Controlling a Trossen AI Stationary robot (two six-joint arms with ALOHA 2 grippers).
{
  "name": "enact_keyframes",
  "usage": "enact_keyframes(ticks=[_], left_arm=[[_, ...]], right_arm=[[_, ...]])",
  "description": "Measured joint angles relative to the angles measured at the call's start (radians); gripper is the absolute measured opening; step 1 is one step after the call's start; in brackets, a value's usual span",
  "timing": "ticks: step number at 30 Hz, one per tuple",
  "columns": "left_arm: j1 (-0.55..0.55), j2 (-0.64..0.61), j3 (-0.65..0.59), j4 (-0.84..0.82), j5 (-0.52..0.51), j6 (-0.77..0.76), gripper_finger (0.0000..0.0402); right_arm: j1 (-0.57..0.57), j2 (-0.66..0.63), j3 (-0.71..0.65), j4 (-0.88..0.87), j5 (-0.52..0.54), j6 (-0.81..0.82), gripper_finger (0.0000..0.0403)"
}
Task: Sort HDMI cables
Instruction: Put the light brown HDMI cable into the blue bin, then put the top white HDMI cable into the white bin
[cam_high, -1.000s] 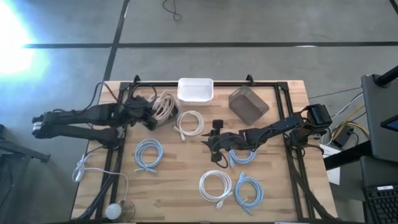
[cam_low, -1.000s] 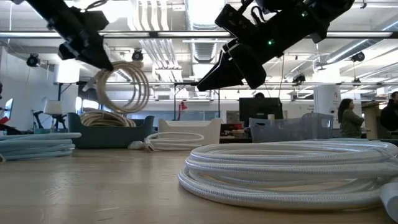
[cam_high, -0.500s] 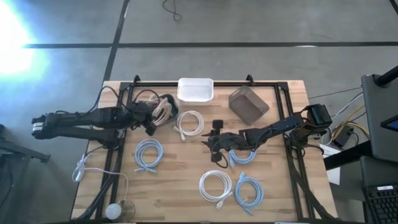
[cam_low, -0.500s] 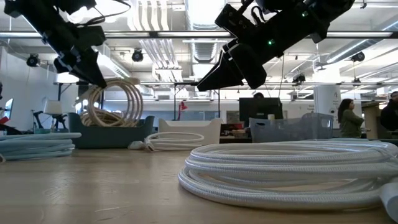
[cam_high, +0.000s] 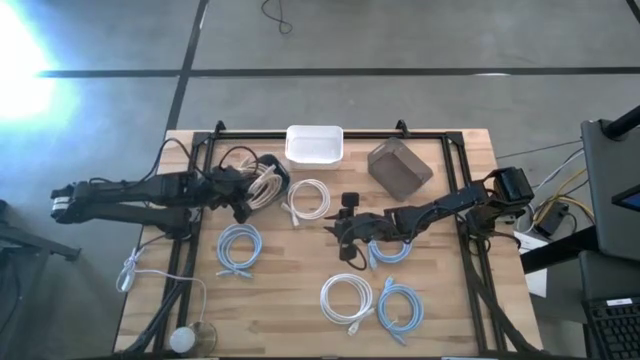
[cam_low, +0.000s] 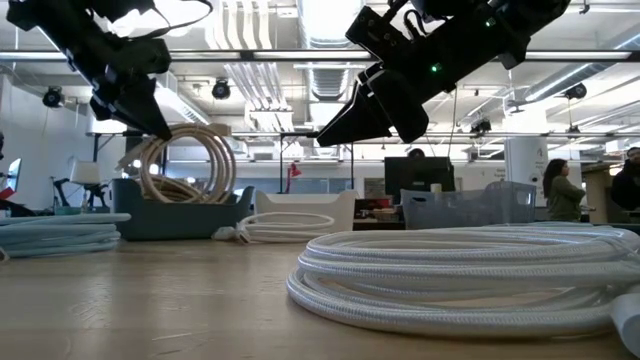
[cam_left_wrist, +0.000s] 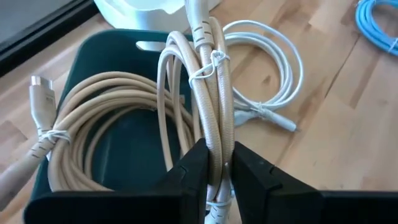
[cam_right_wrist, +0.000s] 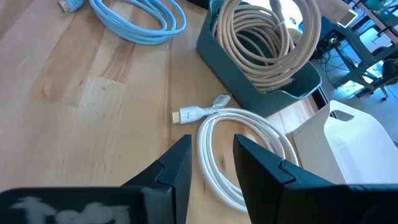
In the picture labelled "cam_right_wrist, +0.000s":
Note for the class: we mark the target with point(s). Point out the white plastic bin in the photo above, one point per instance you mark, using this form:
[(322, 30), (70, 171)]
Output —
[(357, 149)]

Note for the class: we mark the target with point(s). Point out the dark green plastic bin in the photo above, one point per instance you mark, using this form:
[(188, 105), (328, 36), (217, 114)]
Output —
[(230, 81)]

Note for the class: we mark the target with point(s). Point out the background black chair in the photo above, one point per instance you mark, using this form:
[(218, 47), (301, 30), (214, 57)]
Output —
[(390, 70)]

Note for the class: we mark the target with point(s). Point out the background metal desk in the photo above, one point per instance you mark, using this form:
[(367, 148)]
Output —
[(357, 56)]

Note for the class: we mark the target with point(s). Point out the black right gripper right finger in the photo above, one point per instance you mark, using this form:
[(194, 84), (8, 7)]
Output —
[(280, 193)]

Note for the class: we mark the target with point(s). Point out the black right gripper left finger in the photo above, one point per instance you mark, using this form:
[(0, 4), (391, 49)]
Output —
[(174, 186)]

